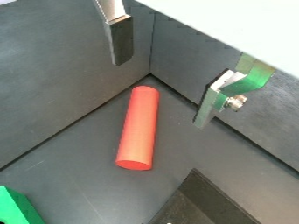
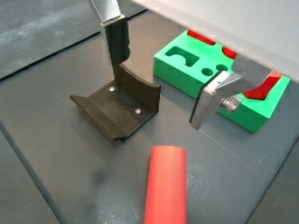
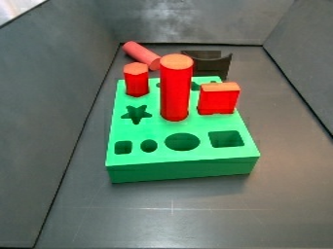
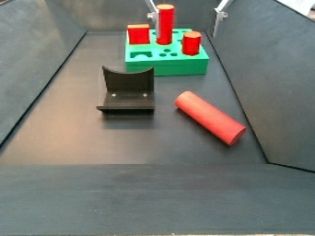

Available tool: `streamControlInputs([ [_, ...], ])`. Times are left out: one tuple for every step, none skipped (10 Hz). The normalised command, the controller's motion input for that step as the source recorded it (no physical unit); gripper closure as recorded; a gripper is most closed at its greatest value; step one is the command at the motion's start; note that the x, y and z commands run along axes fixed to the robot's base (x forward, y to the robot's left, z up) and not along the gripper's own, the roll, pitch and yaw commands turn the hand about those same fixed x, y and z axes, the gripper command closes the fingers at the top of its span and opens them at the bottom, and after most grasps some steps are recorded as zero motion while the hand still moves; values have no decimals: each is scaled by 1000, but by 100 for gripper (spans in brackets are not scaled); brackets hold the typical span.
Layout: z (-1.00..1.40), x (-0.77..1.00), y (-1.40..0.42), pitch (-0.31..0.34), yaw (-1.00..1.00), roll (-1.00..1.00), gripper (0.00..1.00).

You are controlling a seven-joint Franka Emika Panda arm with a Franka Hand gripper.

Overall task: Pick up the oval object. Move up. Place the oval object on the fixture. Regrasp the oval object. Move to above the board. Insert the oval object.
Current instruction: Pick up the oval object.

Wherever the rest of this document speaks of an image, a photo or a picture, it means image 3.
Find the red hexagonal peg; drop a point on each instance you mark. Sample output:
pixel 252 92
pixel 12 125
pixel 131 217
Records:
pixel 135 73

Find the green shape sorter base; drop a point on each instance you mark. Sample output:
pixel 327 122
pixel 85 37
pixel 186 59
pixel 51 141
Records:
pixel 152 149

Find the black cradle fixture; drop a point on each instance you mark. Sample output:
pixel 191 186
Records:
pixel 210 63

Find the long pale red oval rod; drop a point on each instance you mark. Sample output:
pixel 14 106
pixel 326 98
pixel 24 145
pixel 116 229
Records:
pixel 141 54

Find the tall red cylinder peg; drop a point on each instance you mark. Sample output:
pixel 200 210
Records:
pixel 175 84

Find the red rectangular arch block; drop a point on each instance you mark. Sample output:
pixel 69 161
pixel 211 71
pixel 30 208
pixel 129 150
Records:
pixel 218 98

